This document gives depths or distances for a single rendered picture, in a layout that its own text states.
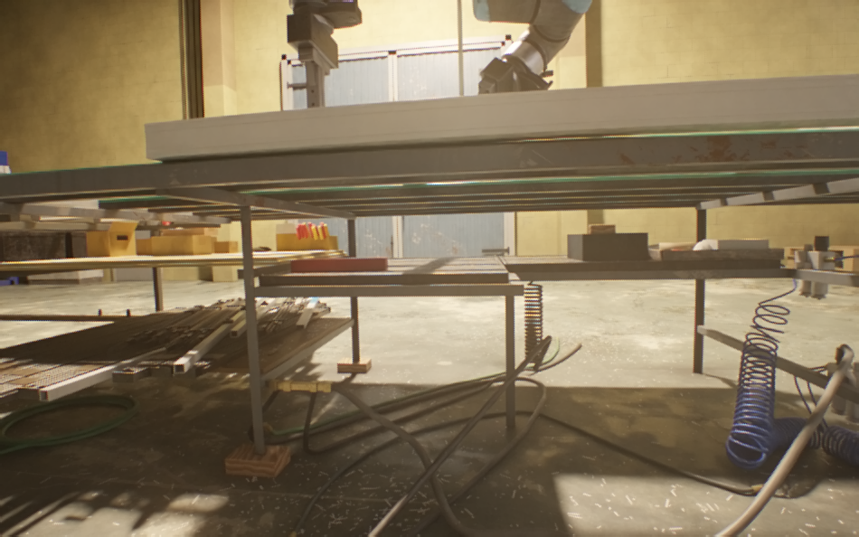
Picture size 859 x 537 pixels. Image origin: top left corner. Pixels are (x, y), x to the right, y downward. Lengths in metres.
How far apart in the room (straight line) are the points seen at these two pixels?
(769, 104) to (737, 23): 8.13
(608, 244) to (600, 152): 0.86
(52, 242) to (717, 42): 8.64
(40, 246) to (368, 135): 2.11
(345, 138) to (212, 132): 0.27
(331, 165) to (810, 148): 0.84
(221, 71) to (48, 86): 4.17
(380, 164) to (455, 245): 6.49
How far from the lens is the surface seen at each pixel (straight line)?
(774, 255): 1.80
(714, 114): 0.86
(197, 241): 2.14
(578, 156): 0.81
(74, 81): 11.32
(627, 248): 1.66
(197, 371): 1.43
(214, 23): 9.15
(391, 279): 1.18
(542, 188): 1.39
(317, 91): 0.87
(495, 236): 7.24
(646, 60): 8.28
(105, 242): 2.52
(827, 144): 0.99
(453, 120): 0.79
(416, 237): 7.34
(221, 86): 8.70
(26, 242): 2.65
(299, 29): 0.87
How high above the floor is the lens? 0.69
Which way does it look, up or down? 4 degrees down
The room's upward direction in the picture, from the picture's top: 1 degrees counter-clockwise
